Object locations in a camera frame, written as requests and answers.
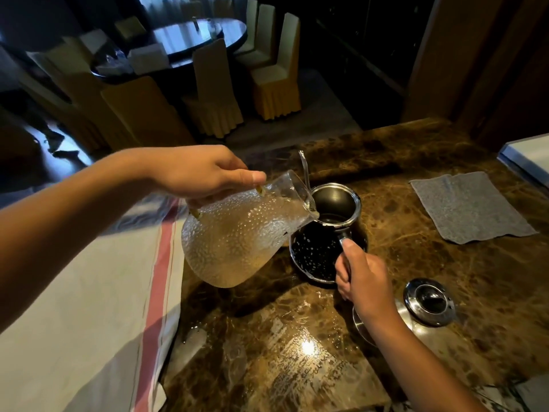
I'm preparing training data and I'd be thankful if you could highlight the person's left hand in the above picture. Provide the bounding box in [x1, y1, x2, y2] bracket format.
[146, 144, 267, 208]

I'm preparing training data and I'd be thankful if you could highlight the person's right hand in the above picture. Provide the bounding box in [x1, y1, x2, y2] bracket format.
[335, 238, 400, 326]

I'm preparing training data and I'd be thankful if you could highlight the textured glass pitcher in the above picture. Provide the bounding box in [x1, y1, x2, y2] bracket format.
[181, 150, 321, 289]

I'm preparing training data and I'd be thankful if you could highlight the person's right forearm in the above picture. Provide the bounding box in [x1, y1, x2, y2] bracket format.
[365, 311, 490, 412]

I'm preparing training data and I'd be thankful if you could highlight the person's left forearm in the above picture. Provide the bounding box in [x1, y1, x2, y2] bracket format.
[0, 149, 156, 335]

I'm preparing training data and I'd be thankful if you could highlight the stainless steel pot lid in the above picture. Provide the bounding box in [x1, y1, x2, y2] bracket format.
[403, 278, 456, 328]

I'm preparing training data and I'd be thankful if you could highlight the group of covered dining chairs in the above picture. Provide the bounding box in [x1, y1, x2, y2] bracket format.
[17, 0, 302, 153]

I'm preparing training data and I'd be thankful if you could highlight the grey cleaning cloth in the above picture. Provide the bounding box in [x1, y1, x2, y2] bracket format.
[409, 171, 539, 245]

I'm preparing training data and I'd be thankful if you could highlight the round dark dining table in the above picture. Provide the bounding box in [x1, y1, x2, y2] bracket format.
[89, 18, 248, 85]

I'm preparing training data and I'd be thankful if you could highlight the dark wooden cabinet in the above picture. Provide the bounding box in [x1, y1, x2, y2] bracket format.
[308, 0, 435, 130]

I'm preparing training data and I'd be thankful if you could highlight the white red-striped cloth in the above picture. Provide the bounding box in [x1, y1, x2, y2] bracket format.
[0, 194, 190, 412]

